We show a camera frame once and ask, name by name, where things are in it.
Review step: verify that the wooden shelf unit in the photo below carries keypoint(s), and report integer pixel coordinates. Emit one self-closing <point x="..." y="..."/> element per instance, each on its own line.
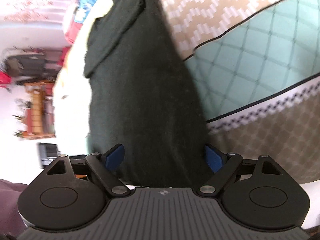
<point x="38" y="113"/>

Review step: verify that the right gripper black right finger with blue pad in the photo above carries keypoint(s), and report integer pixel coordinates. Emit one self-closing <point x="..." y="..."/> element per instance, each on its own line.
<point x="214" y="158"/>

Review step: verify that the red bed sheet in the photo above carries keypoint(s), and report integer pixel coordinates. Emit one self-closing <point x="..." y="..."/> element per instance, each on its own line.
<point x="70" y="30"/>

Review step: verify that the dark green knit sweater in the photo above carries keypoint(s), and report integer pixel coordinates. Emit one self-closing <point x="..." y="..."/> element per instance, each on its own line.
<point x="144" y="98"/>

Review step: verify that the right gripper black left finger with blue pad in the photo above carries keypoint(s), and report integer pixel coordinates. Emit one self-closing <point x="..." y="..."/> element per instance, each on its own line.
<point x="113" y="157"/>

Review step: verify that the pink floral curtain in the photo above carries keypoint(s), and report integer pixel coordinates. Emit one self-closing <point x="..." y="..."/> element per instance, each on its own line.
<point x="30" y="11"/>

